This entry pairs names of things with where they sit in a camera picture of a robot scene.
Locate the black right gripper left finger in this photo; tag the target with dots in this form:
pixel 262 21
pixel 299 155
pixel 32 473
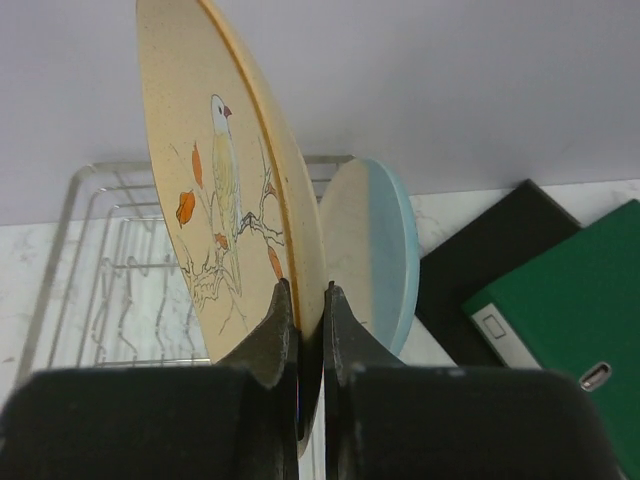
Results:
pixel 236 419

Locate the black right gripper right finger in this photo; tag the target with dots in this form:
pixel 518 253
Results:
pixel 388 420

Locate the metal wire dish rack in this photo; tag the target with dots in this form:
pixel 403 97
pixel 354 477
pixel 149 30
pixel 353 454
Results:
pixel 112 294

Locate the blue and beige plate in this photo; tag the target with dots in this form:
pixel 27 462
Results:
pixel 372 248

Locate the beige bird plate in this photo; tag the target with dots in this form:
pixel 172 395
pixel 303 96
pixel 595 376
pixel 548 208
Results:
pixel 235 192

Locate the black flat folder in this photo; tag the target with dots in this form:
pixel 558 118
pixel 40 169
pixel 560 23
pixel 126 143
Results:
pixel 519 227

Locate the green ring binder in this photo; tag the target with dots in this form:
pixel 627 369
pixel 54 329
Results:
pixel 575 309

